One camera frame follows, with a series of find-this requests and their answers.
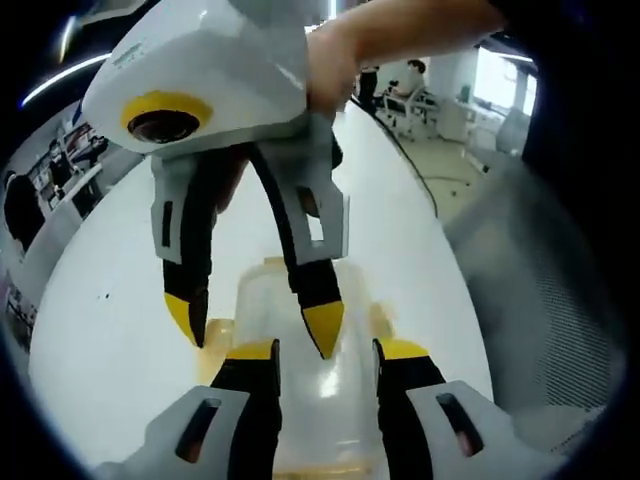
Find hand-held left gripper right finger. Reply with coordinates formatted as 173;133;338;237
372;337;551;480

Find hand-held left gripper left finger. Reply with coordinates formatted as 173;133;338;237
92;338;283;480

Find clear container with plastic buckles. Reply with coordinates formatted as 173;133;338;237
197;254;401;480

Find person's right hand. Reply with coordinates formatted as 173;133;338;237
304;20;364;120

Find grey mesh office chair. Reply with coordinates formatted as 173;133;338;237
443;149;624;454

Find ceiling light strip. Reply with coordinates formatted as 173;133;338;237
21;49;110;110

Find white office chair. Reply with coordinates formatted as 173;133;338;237
383;84;442;137

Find person's black shirt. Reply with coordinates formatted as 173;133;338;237
479;0;640;174

